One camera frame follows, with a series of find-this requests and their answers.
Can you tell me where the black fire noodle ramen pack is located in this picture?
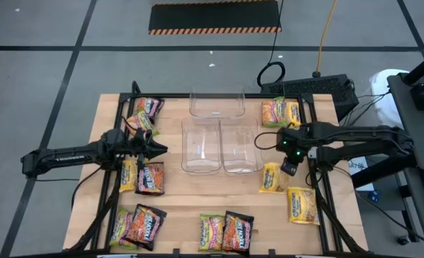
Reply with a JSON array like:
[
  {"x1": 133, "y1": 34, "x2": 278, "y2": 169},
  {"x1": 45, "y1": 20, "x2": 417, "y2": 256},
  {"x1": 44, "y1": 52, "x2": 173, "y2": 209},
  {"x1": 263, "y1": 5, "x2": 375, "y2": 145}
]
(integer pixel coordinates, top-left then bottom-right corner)
[
  {"x1": 135, "y1": 161, "x2": 165, "y2": 196},
  {"x1": 123, "y1": 203, "x2": 168, "y2": 252},
  {"x1": 221, "y1": 210, "x2": 255, "y2": 255},
  {"x1": 136, "y1": 96, "x2": 165, "y2": 120}
]

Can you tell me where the green Maruchan ramen pack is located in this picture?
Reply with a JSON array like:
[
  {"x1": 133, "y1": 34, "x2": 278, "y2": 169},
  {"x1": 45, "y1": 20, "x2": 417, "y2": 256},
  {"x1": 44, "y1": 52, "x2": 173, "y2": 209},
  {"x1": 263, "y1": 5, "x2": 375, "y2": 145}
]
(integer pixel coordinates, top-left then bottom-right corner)
[
  {"x1": 109, "y1": 208, "x2": 138, "y2": 251},
  {"x1": 261, "y1": 96, "x2": 289, "y2": 129},
  {"x1": 198, "y1": 213, "x2": 226, "y2": 252},
  {"x1": 125, "y1": 109, "x2": 160, "y2": 138}
]

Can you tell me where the yellow hanging cable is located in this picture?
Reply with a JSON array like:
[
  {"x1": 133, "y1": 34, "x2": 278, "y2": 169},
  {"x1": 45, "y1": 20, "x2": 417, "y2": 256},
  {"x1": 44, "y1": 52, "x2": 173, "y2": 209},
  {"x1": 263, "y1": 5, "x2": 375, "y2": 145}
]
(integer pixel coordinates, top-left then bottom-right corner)
[{"x1": 314, "y1": 0, "x2": 339, "y2": 78}]

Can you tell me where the black aluminium table frame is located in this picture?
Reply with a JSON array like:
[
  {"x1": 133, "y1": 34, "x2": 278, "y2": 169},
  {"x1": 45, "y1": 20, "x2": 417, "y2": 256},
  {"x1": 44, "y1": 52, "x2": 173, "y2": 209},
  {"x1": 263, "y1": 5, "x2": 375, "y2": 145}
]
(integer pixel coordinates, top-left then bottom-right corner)
[{"x1": 63, "y1": 80, "x2": 370, "y2": 258}]

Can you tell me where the thick black hanging cable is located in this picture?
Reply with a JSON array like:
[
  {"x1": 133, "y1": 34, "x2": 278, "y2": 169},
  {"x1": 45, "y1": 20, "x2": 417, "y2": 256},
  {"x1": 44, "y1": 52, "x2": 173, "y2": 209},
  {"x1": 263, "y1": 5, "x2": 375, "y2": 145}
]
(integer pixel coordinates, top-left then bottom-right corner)
[{"x1": 256, "y1": 0, "x2": 286, "y2": 88}]

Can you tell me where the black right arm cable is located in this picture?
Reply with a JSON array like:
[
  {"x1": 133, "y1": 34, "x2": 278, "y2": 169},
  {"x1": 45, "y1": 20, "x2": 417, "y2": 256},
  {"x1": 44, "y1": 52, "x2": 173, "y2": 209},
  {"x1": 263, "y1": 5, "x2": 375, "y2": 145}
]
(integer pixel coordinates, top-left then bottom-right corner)
[{"x1": 253, "y1": 130, "x2": 280, "y2": 151}]

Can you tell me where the white plastic bag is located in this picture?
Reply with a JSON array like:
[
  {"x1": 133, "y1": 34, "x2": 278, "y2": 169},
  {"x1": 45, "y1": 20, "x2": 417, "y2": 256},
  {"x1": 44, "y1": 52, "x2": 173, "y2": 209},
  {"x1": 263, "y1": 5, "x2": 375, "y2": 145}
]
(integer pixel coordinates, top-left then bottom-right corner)
[{"x1": 368, "y1": 68, "x2": 412, "y2": 130}]

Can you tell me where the white paper sheet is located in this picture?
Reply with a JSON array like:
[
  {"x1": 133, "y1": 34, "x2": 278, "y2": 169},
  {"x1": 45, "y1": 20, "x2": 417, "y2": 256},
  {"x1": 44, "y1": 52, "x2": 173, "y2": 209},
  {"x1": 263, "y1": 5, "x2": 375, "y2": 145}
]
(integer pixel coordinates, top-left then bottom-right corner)
[{"x1": 347, "y1": 156, "x2": 376, "y2": 192}]

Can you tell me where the black hazard-striped floor mat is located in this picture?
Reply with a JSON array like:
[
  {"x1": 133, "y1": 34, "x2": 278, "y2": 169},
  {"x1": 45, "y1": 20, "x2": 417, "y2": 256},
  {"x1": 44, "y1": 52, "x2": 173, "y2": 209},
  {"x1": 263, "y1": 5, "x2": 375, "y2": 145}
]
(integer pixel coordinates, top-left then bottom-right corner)
[{"x1": 148, "y1": 0, "x2": 282, "y2": 36}]

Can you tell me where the grey cart with black frame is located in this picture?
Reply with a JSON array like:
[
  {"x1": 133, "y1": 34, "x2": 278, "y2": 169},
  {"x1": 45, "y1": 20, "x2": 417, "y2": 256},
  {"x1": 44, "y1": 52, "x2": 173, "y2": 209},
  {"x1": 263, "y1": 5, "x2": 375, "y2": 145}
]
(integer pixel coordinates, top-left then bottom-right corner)
[{"x1": 351, "y1": 71, "x2": 424, "y2": 258}]

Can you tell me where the black cart post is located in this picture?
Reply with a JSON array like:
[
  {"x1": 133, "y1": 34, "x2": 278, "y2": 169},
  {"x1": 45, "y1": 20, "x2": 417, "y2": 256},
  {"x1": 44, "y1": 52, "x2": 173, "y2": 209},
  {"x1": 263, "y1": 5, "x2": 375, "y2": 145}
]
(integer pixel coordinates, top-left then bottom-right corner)
[{"x1": 400, "y1": 47, "x2": 424, "y2": 86}]

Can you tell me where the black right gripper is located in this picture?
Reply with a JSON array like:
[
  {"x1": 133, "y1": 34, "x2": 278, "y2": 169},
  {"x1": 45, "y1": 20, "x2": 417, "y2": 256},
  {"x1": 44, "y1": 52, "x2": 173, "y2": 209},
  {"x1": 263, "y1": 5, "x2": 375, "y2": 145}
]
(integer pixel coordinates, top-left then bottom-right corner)
[{"x1": 280, "y1": 148, "x2": 307, "y2": 178}]

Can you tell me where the clear plastic bin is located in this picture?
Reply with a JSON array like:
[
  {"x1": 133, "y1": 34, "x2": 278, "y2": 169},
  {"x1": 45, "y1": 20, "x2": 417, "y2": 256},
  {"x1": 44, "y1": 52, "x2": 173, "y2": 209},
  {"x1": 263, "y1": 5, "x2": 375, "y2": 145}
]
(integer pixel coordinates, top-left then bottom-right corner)
[
  {"x1": 180, "y1": 117, "x2": 223, "y2": 176},
  {"x1": 220, "y1": 117, "x2": 265, "y2": 176},
  {"x1": 189, "y1": 85, "x2": 246, "y2": 119}
]

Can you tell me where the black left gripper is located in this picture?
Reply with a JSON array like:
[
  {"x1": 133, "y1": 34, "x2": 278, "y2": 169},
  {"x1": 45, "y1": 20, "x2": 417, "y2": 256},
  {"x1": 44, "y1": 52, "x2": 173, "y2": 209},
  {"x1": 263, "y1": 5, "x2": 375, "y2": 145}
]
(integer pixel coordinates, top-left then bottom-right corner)
[{"x1": 127, "y1": 127, "x2": 169, "y2": 172}]

